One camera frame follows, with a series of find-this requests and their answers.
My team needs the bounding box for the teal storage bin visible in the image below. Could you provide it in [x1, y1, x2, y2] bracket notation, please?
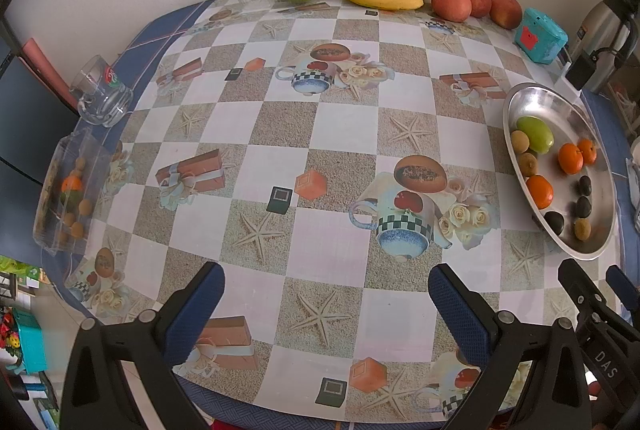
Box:
[12, 307, 48, 373]

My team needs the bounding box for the teal box with red label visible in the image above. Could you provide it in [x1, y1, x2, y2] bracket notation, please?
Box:
[515, 8, 569, 64]

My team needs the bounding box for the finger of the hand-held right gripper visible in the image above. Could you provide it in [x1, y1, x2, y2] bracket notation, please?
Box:
[606, 265, 640, 315]
[557, 258, 608, 326]

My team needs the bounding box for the steel thermos jug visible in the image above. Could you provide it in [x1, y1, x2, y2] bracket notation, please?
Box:
[575, 0, 633, 94]

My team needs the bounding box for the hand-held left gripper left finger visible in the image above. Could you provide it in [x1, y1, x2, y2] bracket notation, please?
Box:
[59, 261, 226, 430]

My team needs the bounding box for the clear container of small fruits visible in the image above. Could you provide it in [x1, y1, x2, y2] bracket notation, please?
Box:
[32, 130, 121, 255]

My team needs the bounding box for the printed checkered tablecloth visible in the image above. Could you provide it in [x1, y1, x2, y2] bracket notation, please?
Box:
[40, 0, 631, 426]

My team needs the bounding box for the black power adapter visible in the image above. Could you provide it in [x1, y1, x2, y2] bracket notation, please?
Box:
[566, 51, 598, 91]

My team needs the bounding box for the red board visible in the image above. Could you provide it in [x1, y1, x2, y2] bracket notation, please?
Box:
[20, 37, 76, 103]

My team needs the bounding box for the dark cabinet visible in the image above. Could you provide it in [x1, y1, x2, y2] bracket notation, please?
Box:
[0, 40, 81, 255]

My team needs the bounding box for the orange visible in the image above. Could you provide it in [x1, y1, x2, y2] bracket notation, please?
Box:
[526, 175, 555, 209]
[577, 139, 598, 167]
[557, 143, 584, 175]

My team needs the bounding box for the clear glass mug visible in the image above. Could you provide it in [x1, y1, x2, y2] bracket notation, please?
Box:
[69, 54, 135, 128]

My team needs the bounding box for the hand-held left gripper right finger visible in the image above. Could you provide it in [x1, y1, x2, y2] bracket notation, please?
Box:
[428, 262, 593, 430]

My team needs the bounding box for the green mango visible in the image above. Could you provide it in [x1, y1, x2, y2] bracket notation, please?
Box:
[516, 116, 555, 155]

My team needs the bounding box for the steel plate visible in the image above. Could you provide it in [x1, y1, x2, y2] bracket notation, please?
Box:
[502, 82, 618, 261]

